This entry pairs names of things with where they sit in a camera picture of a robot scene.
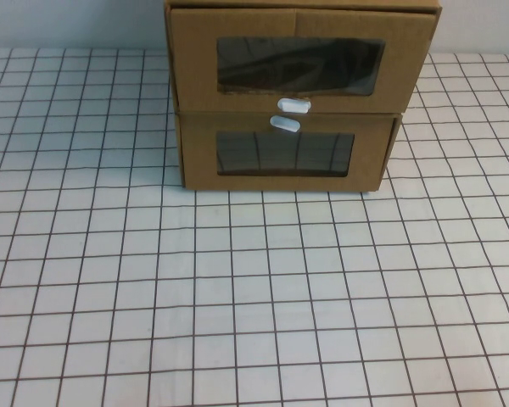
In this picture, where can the cardboard box shell under stack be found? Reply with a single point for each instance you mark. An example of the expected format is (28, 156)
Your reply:
(179, 144)

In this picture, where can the cardboard box shell with open top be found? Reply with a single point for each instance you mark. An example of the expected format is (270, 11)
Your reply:
(280, 3)

